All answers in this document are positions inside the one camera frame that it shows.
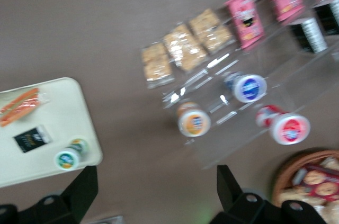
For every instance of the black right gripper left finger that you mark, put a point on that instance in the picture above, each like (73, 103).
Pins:
(79, 195)

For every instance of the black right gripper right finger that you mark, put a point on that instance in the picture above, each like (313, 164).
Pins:
(233, 205)

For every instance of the green gum bottle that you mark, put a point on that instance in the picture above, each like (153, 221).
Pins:
(66, 160)

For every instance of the cream plastic tray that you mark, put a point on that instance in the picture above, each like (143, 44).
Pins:
(53, 107)

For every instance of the orange gum bottle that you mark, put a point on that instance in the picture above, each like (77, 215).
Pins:
(193, 120)

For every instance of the red gum bottle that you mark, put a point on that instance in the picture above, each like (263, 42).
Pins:
(288, 128)

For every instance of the blue gum bottle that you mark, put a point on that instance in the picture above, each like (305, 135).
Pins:
(247, 87)

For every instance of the clear bag of puffed snack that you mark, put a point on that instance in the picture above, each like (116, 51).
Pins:
(291, 197)
(328, 213)
(331, 160)

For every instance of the wicker basket with snacks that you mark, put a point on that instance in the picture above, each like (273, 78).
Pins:
(284, 173)

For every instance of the small black box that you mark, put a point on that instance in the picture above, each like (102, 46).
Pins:
(307, 34)
(31, 139)
(328, 14)

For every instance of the red cookie box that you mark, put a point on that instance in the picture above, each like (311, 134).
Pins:
(317, 181)

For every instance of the wrapped triangle sandwich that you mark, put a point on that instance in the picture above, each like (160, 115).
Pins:
(18, 107)

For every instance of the clear acrylic stepped stand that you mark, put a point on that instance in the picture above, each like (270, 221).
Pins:
(219, 61)

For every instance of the clear pack of peanut brittle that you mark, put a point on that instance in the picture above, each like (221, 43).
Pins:
(184, 46)
(156, 62)
(210, 30)

